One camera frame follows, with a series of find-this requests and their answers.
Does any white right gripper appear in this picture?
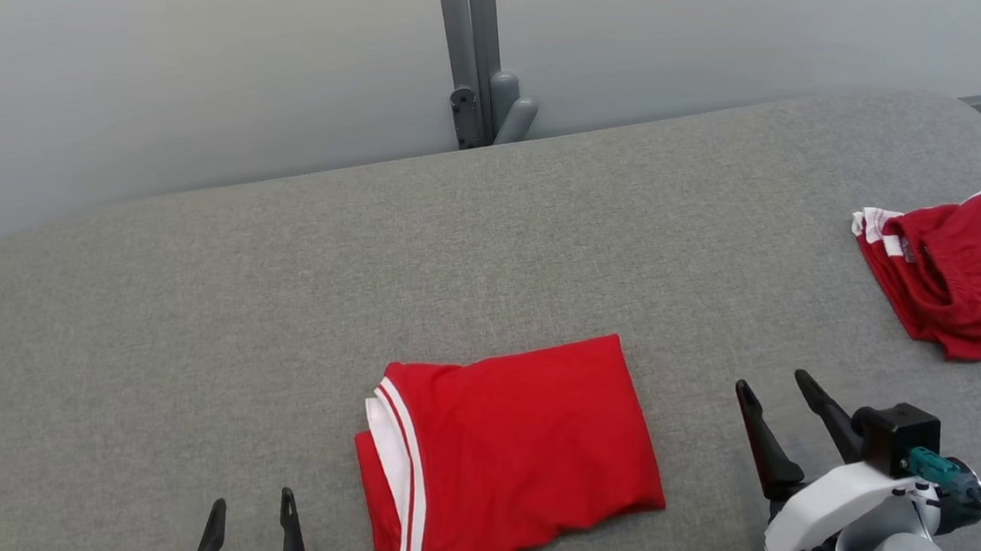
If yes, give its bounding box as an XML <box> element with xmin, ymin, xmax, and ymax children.
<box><xmin>734</xmin><ymin>359</ymin><xmax>947</xmax><ymax>551</ymax></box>

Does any red jersey with white hem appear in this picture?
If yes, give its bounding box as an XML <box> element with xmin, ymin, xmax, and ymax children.
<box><xmin>347</xmin><ymin>330</ymin><xmax>671</xmax><ymax>551</ymax></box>

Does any grey fabric upholstered surface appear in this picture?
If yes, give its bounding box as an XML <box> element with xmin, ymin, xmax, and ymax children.
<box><xmin>0</xmin><ymin>81</ymin><xmax>981</xmax><ymax>551</ymax></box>

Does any teal right camera connector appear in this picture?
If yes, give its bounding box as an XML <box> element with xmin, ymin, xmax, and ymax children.
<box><xmin>905</xmin><ymin>441</ymin><xmax>981</xmax><ymax>508</ymax></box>

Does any dark perforated post bracket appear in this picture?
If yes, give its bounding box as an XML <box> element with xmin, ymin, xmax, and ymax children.
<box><xmin>449</xmin><ymin>86</ymin><xmax>486</xmax><ymax>150</ymax></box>

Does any grey vertical metal post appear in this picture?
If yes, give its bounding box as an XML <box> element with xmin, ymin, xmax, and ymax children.
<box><xmin>438</xmin><ymin>0</ymin><xmax>510</xmax><ymax>151</ymax></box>

